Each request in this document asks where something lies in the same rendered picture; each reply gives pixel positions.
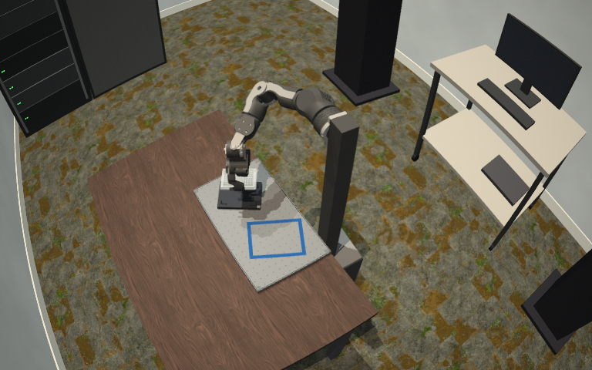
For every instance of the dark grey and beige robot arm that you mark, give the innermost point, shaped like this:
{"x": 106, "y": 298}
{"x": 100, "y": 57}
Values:
{"x": 309, "y": 103}

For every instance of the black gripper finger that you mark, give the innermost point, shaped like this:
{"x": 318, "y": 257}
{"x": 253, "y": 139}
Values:
{"x": 238, "y": 186}

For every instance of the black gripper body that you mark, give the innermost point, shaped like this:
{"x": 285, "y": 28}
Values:
{"x": 240, "y": 165}

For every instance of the blue tape outline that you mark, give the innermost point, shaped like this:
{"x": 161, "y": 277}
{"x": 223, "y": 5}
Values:
{"x": 274, "y": 222}

